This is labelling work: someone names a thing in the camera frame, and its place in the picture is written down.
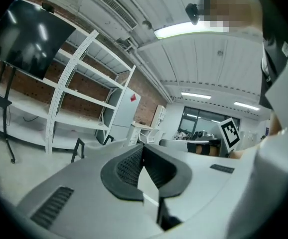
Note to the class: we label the ceiling air conditioner unit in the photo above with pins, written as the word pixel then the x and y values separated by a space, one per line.
pixel 109 6

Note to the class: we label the person's black top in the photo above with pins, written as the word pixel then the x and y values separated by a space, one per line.
pixel 276 63

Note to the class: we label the person's right forearm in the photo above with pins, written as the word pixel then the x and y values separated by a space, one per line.
pixel 276 123

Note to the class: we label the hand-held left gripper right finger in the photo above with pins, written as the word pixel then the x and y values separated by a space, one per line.
pixel 203 178

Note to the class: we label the white cabinet with red sticker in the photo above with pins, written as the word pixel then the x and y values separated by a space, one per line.
pixel 126 111

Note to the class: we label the black metal frame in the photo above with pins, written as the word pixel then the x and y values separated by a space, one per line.
pixel 80 147

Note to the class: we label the large black display screen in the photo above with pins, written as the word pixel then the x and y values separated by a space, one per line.
pixel 29 38

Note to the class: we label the dark framed window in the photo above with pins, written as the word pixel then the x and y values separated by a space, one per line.
pixel 203 121

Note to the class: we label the round ceiling smoke detector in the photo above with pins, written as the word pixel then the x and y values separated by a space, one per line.
pixel 219 52

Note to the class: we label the white metal shelving unit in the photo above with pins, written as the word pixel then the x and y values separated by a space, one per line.
pixel 84 91

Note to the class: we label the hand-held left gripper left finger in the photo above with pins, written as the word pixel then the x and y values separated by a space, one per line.
pixel 84 183

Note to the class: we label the white partition table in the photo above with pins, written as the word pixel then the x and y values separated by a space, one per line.
pixel 172 143

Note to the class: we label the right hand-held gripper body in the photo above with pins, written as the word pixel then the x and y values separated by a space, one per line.
pixel 230 133

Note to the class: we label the black head-worn camera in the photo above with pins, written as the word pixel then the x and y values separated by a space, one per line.
pixel 192 11

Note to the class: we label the white desk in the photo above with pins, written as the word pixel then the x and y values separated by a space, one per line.
pixel 139 131

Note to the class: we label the person's head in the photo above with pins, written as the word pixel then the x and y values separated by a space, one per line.
pixel 233 9

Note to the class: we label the long ceiling light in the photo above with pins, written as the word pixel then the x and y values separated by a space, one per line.
pixel 196 95
pixel 246 105
pixel 184 30

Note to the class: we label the tall white locker cabinet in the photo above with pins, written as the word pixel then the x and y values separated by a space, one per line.
pixel 159 116

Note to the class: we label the person's white shirt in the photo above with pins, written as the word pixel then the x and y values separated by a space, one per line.
pixel 271 183

